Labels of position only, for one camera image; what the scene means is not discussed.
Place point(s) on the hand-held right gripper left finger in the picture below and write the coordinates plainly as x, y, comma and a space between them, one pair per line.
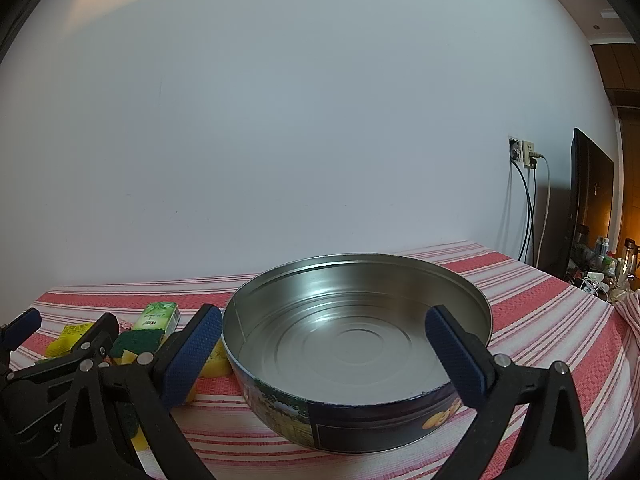
192, 360

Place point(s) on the white charger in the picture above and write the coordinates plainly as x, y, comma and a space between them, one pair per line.
595, 277

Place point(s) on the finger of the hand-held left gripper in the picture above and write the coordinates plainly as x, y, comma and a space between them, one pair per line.
102, 335
25, 332

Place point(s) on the round metal cookie tin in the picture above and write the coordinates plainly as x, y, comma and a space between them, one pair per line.
350, 340

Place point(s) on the white wall socket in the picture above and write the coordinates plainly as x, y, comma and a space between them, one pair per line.
515, 147

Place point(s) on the green tissue pack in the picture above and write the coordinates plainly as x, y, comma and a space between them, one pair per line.
155, 322

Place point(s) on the beige wall socket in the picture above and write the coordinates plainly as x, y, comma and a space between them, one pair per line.
528, 152

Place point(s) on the black flat monitor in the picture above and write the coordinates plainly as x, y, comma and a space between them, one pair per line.
590, 185

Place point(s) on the pink striped cloth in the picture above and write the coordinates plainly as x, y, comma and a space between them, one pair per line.
540, 310

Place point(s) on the yellow sponge with green scourer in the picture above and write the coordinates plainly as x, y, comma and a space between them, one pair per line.
135, 344

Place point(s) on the plain yellow sponge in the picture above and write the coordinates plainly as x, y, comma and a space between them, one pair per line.
216, 360

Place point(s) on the small white bottle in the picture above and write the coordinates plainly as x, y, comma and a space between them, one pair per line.
602, 249

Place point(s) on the wooden wardrobe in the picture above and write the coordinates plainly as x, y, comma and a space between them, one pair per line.
625, 110

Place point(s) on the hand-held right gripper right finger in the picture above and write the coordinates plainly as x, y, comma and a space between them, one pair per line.
455, 360

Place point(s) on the glass bottle with dark cap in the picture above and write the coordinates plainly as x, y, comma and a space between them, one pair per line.
630, 260

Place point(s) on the yellow snack packet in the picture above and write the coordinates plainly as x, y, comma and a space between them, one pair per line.
70, 346

